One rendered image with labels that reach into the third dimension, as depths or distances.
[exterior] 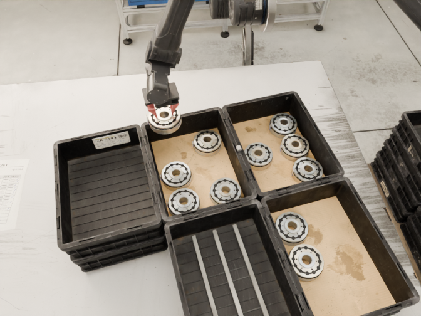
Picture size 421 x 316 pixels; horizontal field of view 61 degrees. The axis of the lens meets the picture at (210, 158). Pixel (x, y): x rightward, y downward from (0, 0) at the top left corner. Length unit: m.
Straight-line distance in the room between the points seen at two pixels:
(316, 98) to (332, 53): 1.48
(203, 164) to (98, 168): 0.38
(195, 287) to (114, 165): 0.52
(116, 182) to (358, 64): 2.35
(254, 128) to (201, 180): 0.31
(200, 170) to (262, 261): 0.38
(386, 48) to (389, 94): 0.55
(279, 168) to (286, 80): 0.62
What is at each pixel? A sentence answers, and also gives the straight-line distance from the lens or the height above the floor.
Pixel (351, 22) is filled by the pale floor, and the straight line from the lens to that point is 3.60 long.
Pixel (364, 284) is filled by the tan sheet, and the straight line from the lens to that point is 1.18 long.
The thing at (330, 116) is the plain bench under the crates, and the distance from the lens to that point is 1.68.
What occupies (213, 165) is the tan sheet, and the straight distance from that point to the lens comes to 1.27.
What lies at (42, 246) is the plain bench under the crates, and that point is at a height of 0.70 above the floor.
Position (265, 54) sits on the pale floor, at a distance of 3.05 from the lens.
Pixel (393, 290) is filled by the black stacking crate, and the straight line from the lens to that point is 1.19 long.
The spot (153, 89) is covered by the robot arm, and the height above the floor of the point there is 1.25.
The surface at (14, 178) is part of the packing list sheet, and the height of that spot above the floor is 0.70.
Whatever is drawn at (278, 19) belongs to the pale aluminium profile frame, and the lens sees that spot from 3.23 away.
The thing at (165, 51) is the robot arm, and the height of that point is 1.31.
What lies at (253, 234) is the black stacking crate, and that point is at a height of 0.83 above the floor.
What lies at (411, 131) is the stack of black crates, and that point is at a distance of 1.94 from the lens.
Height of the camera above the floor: 1.89
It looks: 55 degrees down
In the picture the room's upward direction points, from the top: straight up
